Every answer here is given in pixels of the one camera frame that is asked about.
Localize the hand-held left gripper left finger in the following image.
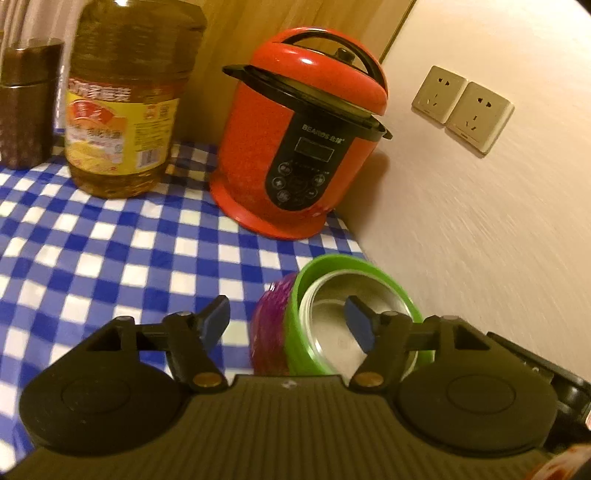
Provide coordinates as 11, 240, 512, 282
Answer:
83, 295, 232, 394

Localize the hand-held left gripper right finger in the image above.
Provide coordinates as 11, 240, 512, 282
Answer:
344, 295, 491, 394

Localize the cream round bowl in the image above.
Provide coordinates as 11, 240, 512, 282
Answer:
297, 271, 419, 366

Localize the green plastic bowl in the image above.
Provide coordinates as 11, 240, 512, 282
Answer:
283, 255, 435, 376

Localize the person's right forearm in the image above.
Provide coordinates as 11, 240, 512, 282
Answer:
526, 442, 591, 480

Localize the blue white checked tablecloth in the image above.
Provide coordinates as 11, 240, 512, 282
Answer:
0, 129, 370, 462

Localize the red electric pressure cooker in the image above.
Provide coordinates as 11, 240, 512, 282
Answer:
209, 27, 393, 241

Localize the large cooking oil bottle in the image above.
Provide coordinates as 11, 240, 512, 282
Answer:
64, 0, 208, 200

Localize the brown cylindrical canister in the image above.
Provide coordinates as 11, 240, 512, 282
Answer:
0, 37, 66, 169

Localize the beige curtain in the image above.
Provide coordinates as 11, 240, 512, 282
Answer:
0, 0, 88, 47

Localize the beige wall socket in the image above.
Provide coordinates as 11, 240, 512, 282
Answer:
445, 81, 516, 156
411, 65, 468, 125

